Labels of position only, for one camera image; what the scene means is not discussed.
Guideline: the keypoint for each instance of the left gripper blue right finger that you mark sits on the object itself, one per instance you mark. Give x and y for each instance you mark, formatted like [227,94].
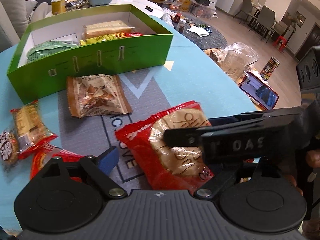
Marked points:
[218,184]

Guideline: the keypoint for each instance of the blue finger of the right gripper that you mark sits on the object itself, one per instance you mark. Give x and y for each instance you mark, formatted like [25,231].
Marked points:
[243,119]
[184,137]

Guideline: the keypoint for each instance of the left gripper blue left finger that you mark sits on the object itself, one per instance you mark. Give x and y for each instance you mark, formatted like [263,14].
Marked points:
[95,172]

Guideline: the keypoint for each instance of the large red rice cracker bag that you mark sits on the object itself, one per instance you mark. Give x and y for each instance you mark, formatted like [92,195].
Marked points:
[176,168]

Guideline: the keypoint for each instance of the red pleated snack packet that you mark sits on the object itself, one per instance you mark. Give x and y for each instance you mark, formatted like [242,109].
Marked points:
[43,155]

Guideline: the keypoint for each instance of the brown nut snack packet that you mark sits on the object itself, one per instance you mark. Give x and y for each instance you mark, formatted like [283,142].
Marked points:
[94,95]

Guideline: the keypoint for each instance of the orange cake snack packet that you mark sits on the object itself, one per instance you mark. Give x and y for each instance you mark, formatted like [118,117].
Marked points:
[31,132]

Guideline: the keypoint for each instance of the round brown cookie packet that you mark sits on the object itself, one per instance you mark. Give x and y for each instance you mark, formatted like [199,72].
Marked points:
[9,149]

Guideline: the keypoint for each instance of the beige cake snack packet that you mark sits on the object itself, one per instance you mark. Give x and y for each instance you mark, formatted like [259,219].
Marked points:
[105,28]

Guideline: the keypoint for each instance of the yellow red snack packet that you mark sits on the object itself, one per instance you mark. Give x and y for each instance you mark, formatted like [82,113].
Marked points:
[107,37]

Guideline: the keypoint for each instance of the green snack packet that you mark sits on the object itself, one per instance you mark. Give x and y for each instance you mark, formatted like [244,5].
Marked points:
[48,48]

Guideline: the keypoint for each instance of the light blue play mat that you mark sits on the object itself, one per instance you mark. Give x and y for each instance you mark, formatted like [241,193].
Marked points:
[193,76]

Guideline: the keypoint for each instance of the drink can on floor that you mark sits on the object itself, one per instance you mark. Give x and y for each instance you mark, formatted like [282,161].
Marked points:
[269,68]

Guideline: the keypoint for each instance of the clear plastic bag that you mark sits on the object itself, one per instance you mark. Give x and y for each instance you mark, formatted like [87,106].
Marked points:
[236,59]

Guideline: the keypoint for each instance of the dark marble round table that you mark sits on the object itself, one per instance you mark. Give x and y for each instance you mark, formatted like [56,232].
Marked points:
[197,31]

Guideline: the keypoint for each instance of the grey dining chair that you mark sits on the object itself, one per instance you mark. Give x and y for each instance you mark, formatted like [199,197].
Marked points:
[266,20]

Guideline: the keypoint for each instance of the spice jar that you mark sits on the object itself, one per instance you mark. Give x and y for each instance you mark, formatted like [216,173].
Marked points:
[181,26]

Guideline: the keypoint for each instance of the green cardboard box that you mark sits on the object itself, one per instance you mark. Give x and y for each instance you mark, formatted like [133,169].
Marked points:
[48,75]

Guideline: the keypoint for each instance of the white round table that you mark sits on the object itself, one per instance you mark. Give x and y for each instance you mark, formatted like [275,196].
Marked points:
[140,3]

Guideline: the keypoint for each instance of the black remote control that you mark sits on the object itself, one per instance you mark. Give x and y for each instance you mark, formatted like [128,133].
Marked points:
[149,9]

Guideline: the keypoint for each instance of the yellow canister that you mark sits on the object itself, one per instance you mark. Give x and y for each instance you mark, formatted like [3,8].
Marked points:
[58,6]

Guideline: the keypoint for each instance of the beige sofa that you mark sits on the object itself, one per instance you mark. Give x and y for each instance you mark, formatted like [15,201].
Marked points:
[16,15]

